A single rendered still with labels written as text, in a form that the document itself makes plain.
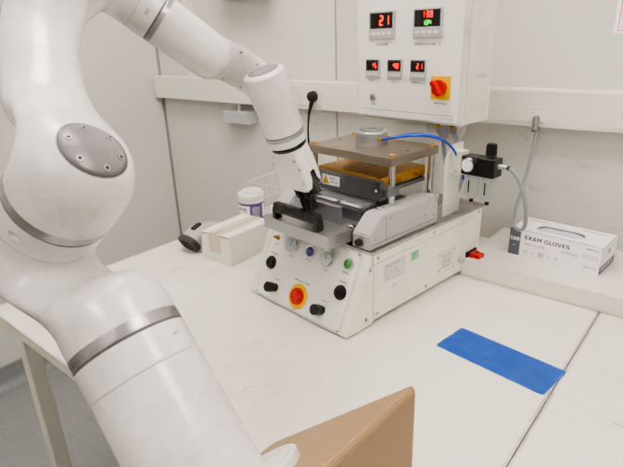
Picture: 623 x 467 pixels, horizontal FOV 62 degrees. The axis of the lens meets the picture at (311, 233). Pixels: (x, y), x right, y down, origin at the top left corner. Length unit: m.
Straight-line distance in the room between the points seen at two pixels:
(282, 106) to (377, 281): 0.43
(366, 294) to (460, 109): 0.49
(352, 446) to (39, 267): 0.38
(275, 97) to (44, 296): 0.60
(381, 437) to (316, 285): 0.72
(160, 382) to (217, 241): 1.02
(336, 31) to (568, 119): 0.83
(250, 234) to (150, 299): 1.01
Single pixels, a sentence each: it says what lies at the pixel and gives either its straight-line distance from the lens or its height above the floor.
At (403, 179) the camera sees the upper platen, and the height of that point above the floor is 1.04.
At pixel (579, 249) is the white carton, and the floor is 0.85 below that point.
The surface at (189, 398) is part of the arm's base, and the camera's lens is 0.53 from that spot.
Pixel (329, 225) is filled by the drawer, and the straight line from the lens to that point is 1.15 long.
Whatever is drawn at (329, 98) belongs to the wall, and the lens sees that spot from 1.90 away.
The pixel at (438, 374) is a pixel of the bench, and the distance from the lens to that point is 1.06.
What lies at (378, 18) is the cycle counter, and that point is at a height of 1.40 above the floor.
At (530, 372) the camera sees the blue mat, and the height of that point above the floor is 0.75.
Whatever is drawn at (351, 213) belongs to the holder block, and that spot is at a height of 0.99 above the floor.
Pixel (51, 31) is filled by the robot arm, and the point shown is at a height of 1.38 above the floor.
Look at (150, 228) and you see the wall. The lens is 2.75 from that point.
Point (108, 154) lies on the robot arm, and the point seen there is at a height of 1.26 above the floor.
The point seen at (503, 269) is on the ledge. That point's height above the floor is 0.79.
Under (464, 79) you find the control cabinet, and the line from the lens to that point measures 1.30.
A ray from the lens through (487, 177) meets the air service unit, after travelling 1.27.
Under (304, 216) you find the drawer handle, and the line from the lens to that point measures 1.13.
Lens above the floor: 1.37
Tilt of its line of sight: 21 degrees down
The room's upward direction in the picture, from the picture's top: 2 degrees counter-clockwise
